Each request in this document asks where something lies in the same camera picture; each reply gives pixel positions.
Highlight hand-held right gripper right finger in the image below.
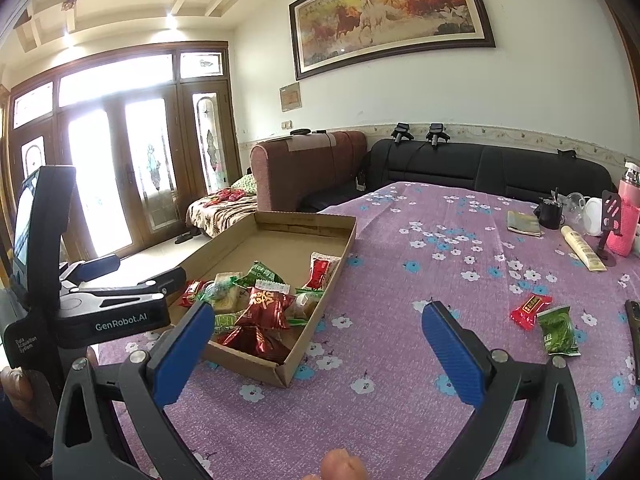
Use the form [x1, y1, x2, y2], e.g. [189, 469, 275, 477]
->
[421, 301, 587, 480]

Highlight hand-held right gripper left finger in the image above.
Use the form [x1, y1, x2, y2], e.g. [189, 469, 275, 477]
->
[52, 301, 217, 480]

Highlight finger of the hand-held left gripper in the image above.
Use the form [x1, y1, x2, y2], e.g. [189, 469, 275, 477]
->
[60, 253, 121, 287]
[74, 266, 187, 303]

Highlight red black-label snack packet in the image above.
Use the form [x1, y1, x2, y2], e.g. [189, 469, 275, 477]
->
[510, 293, 554, 333]
[177, 280, 215, 309]

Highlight pale green white snack packet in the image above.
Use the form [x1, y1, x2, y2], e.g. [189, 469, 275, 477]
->
[212, 311, 251, 335]

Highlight yellow cake snack packet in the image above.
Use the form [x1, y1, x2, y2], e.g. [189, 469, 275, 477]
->
[207, 272, 251, 311]

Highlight large green snack packet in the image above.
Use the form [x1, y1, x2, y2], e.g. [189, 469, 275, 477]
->
[536, 305, 582, 358]

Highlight cardboard box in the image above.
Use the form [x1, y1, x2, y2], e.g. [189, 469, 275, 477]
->
[167, 211, 358, 389]

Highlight cream snack packet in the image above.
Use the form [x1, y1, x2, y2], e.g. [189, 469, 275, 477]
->
[286, 290, 327, 330]

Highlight white red snack packet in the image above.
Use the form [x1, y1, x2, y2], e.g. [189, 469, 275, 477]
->
[302, 252, 342, 292]

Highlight person's left hand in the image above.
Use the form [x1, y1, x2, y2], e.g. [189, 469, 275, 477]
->
[0, 366, 60, 461]

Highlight person's right hand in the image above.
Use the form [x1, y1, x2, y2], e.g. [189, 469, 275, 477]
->
[320, 448, 368, 480]

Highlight floral bed blanket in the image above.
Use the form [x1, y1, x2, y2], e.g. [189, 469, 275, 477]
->
[186, 192, 258, 238]

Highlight purple floral tablecloth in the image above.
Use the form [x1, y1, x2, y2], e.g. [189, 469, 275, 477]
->
[97, 180, 640, 480]

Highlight red items on bed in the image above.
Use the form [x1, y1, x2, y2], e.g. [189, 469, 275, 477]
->
[205, 187, 246, 206]

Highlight wooden glass door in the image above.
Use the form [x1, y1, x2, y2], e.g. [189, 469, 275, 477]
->
[7, 42, 236, 261]

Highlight olive booklet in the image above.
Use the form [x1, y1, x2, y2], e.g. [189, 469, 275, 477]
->
[506, 210, 546, 238]

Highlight cream tube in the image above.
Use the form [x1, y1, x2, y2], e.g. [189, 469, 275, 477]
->
[560, 225, 607, 272]

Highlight black cup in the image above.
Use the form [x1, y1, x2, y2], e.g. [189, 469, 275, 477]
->
[534, 195, 565, 231]

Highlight brown fabric sofa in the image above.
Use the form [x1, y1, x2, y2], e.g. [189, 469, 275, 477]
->
[250, 131, 368, 213]

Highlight dark smartphone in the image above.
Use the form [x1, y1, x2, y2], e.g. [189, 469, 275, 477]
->
[625, 300, 640, 386]

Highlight black leather sofa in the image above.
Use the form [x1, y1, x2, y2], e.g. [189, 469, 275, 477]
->
[300, 137, 613, 213]

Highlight clear glass cup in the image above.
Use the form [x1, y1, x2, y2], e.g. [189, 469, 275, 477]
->
[562, 192, 587, 228]

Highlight white cup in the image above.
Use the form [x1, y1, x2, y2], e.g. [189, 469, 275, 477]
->
[582, 197, 606, 237]

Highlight black phone stand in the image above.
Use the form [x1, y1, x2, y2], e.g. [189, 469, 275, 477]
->
[597, 190, 625, 267]

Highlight pink sleeved bottle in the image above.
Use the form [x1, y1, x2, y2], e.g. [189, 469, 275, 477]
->
[612, 161, 640, 257]

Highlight small framed certificate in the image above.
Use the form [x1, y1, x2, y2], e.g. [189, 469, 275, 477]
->
[279, 82, 302, 113]

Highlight framed horse painting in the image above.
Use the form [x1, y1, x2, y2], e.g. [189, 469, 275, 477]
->
[289, 0, 497, 81]

